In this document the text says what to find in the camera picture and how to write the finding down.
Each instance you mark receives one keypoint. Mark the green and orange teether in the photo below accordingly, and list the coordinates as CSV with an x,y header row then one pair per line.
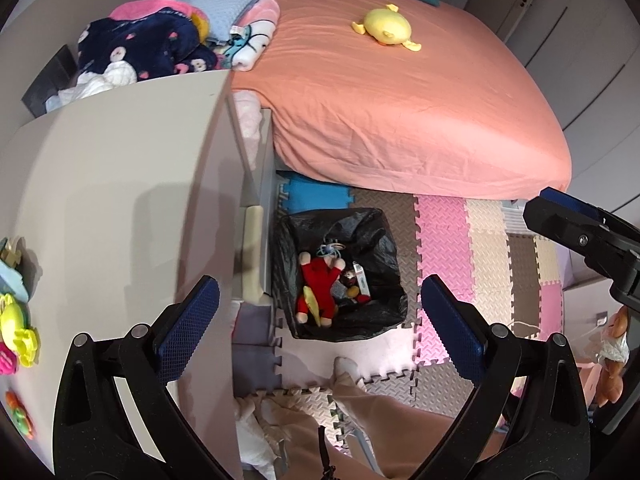
x,y
20,412

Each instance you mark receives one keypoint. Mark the pink bed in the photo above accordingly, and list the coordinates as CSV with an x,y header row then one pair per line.
x,y
400,110

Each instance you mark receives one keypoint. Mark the light blue plastic toy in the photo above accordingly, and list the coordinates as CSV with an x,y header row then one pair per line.
x,y
12,280

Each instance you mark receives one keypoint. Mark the black and red toy figure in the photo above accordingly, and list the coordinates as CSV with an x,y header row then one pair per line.
x,y
348,277

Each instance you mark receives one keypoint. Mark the pink plush cloth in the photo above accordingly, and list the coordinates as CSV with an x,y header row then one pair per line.
x,y
145,9

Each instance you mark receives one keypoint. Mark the brown doll in white dress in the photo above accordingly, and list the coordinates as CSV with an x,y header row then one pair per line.
x,y
612,355

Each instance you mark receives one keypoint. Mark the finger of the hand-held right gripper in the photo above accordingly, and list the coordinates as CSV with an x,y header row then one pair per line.
x,y
575,237
575,205

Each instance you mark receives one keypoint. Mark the light blue knitted blanket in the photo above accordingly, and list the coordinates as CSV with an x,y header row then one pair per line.
x,y
220,5

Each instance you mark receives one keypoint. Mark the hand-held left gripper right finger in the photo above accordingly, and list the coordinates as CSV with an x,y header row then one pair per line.
x,y
452,330

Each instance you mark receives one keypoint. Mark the white and red box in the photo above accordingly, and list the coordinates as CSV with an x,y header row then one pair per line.
x,y
361,282

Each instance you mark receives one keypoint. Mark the red plush monkey toy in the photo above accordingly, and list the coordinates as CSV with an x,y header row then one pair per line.
x,y
320,285

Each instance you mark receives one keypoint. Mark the foam floor mat tiles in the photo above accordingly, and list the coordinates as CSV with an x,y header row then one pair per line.
x,y
440,230

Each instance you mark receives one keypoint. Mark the bin with black bag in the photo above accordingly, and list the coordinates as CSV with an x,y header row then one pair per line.
x,y
370,240

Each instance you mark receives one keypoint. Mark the yellow duck plush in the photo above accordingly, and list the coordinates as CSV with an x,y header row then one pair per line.
x,y
387,25

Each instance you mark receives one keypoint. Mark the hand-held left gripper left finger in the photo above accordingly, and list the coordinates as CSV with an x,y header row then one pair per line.
x,y
190,325

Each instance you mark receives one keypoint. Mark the pink and white folded cloth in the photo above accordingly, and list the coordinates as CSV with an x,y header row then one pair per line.
x,y
260,25

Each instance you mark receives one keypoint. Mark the pink plastic toy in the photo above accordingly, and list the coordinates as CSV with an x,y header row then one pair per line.
x,y
7,360

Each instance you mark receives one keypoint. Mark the yellow plastic toy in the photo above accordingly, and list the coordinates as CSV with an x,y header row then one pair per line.
x,y
10,252
17,330

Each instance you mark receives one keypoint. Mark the white wardrobe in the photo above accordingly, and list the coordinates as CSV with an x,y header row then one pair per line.
x,y
550,35

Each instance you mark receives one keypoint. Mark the dark wall panel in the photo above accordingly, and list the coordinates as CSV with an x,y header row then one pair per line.
x,y
50,80

